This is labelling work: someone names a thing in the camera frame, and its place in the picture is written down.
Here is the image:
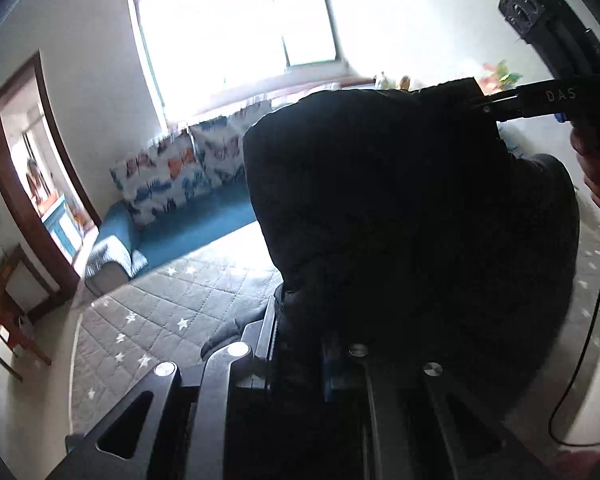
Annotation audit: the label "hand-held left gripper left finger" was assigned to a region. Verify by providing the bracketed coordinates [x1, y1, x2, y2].
[45, 285, 284, 480]

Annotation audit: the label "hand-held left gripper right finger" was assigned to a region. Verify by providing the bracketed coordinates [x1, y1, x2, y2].
[322, 332, 561, 480]

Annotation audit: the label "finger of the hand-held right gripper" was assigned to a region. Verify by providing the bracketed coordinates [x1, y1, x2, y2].
[472, 87, 521, 122]

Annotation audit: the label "black puffer coat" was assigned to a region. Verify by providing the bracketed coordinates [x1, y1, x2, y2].
[200, 77, 582, 413]

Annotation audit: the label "hanging clothes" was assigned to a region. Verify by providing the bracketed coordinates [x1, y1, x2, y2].
[25, 157, 51, 212]

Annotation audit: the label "pastel pinwheel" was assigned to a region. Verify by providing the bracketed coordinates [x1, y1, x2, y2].
[479, 59, 524, 89]

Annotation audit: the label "grey star print mattress pad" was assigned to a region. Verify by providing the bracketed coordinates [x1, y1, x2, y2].
[71, 217, 600, 433]

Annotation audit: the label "blue sofa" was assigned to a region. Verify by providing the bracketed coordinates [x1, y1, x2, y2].
[87, 179, 259, 297]

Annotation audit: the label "striped white cloth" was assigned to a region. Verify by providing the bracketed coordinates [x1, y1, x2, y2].
[87, 235, 149, 282]

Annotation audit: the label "butterfly print pillow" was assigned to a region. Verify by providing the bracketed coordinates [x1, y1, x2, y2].
[189, 104, 273, 187]
[109, 132, 202, 232]

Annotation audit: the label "blue and white cabinet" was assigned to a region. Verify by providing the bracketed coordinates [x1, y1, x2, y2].
[42, 192, 96, 267]

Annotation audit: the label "wooden chair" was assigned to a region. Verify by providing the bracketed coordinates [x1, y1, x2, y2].
[0, 242, 54, 384]

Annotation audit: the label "black cable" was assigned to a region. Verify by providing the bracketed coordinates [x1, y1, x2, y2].
[548, 239, 600, 447]

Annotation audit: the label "brown door frame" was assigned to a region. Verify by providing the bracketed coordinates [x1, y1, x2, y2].
[0, 49, 104, 303]

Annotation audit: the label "green frame window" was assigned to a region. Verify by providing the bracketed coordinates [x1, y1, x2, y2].
[124, 0, 352, 127]

